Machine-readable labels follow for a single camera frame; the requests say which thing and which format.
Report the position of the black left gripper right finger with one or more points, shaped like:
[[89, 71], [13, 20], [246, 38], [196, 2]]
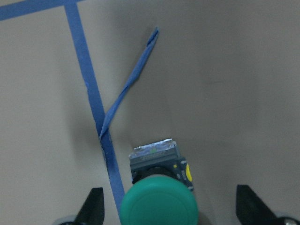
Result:
[[250, 209]]

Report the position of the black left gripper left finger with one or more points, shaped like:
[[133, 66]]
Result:
[[92, 211]]

